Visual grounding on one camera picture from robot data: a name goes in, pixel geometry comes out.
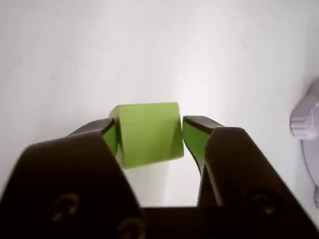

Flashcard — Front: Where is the teal whale-shaped bin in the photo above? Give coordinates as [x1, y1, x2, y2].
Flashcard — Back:
[290, 77, 319, 209]

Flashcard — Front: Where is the green lego block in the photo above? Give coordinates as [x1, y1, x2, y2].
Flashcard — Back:
[109, 102, 185, 170]

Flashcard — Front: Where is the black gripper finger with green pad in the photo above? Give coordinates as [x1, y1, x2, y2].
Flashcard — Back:
[182, 115, 319, 239]
[0, 118, 150, 239]

